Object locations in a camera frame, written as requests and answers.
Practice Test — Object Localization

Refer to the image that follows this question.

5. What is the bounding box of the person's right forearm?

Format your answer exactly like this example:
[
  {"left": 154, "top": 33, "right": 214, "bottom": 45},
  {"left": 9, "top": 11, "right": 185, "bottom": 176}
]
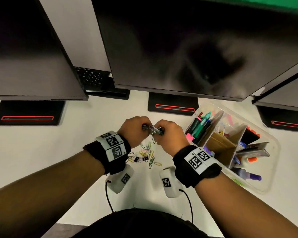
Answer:
[{"left": 195, "top": 171, "right": 298, "bottom": 238}]

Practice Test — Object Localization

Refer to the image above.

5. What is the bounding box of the purple ink bottle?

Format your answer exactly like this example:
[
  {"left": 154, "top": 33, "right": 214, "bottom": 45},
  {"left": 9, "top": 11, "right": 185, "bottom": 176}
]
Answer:
[{"left": 231, "top": 167, "right": 263, "bottom": 182}]

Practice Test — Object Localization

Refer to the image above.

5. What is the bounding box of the white desk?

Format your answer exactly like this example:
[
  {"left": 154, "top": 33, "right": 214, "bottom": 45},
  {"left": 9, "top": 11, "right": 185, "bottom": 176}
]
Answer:
[{"left": 0, "top": 89, "right": 298, "bottom": 238}]

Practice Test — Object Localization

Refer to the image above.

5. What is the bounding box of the person's right hand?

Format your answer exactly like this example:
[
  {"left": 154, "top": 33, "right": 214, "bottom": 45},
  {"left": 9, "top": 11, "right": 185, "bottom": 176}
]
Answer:
[{"left": 154, "top": 119, "right": 190, "bottom": 158}]

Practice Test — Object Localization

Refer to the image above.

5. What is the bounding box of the person's black clothing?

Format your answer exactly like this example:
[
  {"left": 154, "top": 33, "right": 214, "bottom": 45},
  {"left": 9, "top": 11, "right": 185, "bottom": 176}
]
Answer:
[{"left": 72, "top": 208, "right": 209, "bottom": 238}]

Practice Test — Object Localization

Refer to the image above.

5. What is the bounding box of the black stapler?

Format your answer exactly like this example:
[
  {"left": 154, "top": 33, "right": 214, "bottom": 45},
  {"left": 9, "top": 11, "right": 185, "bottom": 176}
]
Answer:
[{"left": 241, "top": 126, "right": 261, "bottom": 145}]

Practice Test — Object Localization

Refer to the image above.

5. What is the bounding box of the person's left hand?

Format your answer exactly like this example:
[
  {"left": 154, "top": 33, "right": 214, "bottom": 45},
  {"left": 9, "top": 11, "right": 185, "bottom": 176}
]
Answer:
[{"left": 117, "top": 116, "right": 152, "bottom": 149}]

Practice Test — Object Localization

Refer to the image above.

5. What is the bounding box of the black marker wristband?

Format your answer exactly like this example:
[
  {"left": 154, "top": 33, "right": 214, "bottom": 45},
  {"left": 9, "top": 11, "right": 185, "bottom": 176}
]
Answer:
[
  {"left": 173, "top": 145, "right": 223, "bottom": 188},
  {"left": 83, "top": 131, "right": 131, "bottom": 175}
]

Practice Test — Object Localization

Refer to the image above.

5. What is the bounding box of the clear plastic storage box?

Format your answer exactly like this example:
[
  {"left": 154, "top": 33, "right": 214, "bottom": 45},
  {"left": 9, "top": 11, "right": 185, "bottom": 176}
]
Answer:
[{"left": 185, "top": 102, "right": 280, "bottom": 195}]

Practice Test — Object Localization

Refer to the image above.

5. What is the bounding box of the long black staple box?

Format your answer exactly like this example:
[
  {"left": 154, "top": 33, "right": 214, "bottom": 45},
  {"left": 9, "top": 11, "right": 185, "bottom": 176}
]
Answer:
[{"left": 236, "top": 142, "right": 271, "bottom": 158}]

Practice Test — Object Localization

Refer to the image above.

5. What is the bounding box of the person's left forearm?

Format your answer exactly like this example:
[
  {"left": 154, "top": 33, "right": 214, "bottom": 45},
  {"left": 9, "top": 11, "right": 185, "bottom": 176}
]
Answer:
[{"left": 0, "top": 150, "right": 106, "bottom": 238}]

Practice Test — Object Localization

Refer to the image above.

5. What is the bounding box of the black cable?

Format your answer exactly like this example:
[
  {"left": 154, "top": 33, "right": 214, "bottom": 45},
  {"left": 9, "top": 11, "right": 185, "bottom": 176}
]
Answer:
[
  {"left": 105, "top": 180, "right": 114, "bottom": 213},
  {"left": 178, "top": 188, "right": 194, "bottom": 224}
]

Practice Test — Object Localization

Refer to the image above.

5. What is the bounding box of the black computer monitor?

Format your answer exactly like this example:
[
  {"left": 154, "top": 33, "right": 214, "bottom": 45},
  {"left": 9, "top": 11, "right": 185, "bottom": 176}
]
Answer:
[
  {"left": 90, "top": 0, "right": 298, "bottom": 102},
  {"left": 0, "top": 0, "right": 89, "bottom": 101},
  {"left": 252, "top": 69, "right": 298, "bottom": 113}
]

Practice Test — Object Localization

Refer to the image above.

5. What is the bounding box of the bundle of pens and markers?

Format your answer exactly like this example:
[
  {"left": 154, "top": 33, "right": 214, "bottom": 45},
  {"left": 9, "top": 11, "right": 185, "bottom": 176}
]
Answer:
[{"left": 185, "top": 111, "right": 214, "bottom": 144}]

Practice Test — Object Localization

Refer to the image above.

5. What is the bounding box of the black keyboard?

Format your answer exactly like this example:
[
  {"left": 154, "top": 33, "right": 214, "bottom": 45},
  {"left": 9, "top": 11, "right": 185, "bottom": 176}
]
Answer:
[
  {"left": 74, "top": 66, "right": 110, "bottom": 88},
  {"left": 85, "top": 76, "right": 131, "bottom": 101}
]

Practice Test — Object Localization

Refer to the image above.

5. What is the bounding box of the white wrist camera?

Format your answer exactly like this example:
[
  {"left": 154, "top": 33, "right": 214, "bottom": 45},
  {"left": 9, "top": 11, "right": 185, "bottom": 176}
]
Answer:
[
  {"left": 105, "top": 164, "right": 134, "bottom": 194},
  {"left": 159, "top": 166, "right": 184, "bottom": 199}
]

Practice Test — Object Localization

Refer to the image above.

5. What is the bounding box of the pile of coloured paper clips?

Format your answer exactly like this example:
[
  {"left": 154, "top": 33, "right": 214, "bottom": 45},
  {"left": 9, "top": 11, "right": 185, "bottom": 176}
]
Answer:
[{"left": 126, "top": 139, "right": 163, "bottom": 169}]

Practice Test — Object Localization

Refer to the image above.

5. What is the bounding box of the green backdrop cloth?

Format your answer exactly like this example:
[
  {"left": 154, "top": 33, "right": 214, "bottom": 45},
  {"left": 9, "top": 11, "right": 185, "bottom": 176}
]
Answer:
[{"left": 188, "top": 0, "right": 298, "bottom": 12}]

